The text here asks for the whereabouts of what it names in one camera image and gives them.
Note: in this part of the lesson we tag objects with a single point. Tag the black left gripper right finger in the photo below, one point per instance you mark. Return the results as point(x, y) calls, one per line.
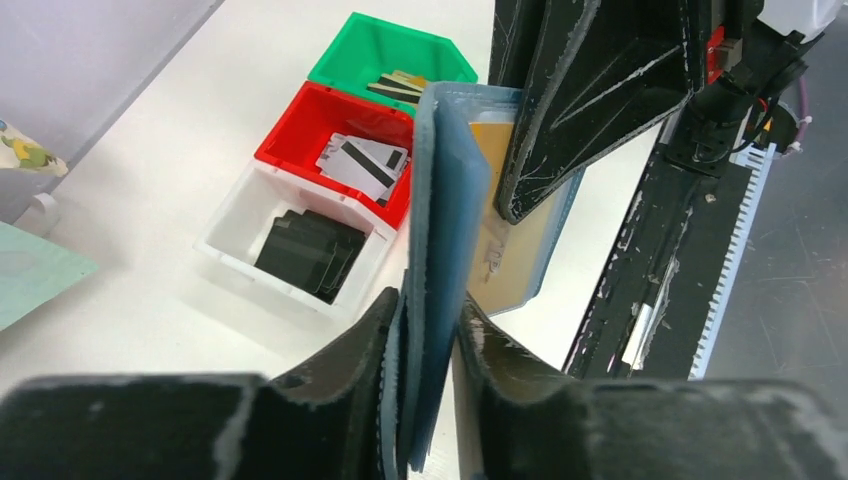
point(520, 418)

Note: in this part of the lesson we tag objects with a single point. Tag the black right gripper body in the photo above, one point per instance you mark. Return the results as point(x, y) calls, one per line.
point(719, 34)

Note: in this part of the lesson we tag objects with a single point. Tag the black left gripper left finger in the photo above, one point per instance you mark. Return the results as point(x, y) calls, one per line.
point(319, 420)

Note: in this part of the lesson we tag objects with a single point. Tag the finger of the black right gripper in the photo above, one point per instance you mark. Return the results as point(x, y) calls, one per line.
point(602, 73)
point(515, 34)

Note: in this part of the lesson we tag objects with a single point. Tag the blue leather card holder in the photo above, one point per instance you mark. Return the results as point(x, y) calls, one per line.
point(450, 180)

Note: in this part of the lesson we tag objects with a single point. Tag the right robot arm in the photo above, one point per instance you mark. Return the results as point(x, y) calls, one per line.
point(783, 33)

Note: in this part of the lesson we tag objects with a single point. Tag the gold cards in green bin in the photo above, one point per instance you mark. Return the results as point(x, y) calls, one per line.
point(399, 86)

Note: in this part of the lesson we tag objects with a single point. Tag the black VIP cards stack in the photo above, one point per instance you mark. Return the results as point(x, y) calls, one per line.
point(311, 252)

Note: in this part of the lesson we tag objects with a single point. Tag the gold card in holder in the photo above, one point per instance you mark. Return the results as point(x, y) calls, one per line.
point(508, 260)

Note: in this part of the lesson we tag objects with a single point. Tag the white magnetic stripe cards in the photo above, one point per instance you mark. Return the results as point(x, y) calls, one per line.
point(370, 167)

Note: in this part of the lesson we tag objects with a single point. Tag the green plastic bin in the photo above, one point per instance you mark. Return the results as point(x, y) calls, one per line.
point(367, 49)

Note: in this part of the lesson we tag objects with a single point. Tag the white plastic bin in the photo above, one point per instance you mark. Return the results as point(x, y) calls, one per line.
point(238, 229)

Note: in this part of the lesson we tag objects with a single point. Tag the red plastic bin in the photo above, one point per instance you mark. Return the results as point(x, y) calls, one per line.
point(317, 121)

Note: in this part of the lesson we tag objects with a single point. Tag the mint cartoon cloth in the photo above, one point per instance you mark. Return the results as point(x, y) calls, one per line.
point(34, 271)

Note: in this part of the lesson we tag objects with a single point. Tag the white clothes rack stand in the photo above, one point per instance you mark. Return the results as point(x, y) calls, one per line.
point(41, 216)

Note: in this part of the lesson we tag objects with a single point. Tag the yellow patterned child shirt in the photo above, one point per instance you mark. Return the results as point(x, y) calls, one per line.
point(21, 153)

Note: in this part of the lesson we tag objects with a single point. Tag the white toothed cable duct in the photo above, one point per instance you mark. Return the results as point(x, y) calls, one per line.
point(758, 162)

